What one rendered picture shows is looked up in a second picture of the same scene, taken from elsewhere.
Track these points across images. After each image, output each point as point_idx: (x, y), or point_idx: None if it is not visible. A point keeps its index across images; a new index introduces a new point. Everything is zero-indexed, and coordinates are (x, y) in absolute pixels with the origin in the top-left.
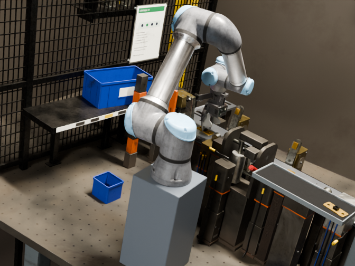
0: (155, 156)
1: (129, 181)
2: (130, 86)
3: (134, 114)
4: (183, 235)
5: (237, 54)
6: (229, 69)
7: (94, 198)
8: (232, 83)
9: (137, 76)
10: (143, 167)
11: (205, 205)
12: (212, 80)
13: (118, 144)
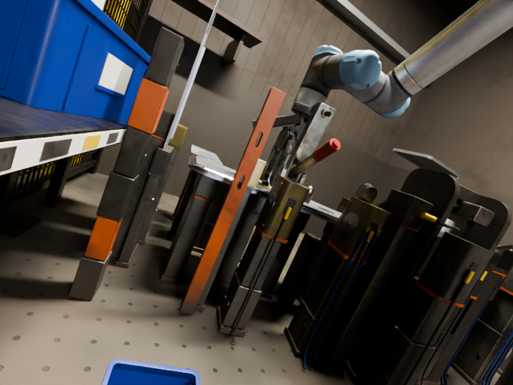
0: (133, 249)
1: (130, 340)
2: (126, 62)
3: None
4: None
5: None
6: (475, 44)
7: None
8: (411, 87)
9: (161, 33)
10: (119, 280)
11: (359, 329)
12: (375, 76)
13: (2, 240)
